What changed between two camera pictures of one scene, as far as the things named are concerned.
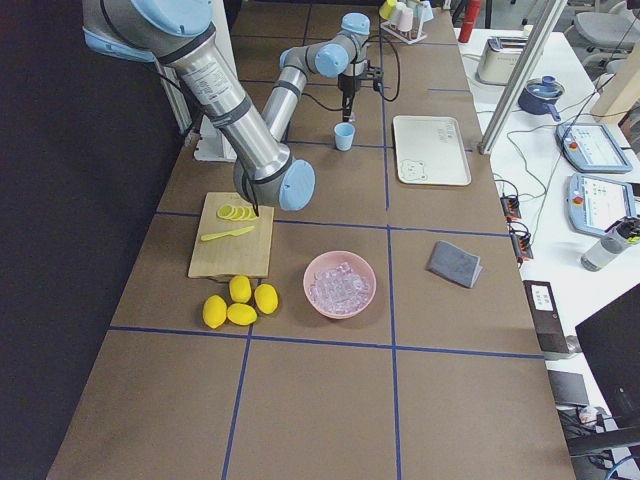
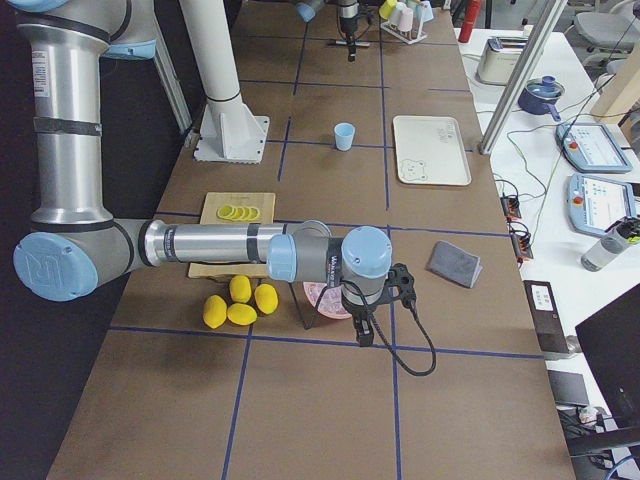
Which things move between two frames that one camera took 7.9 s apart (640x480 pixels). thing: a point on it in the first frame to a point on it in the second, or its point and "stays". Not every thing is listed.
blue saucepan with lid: x=539 y=94 stays
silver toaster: x=499 y=59 stays
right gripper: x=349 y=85 to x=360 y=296
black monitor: x=611 y=342 stays
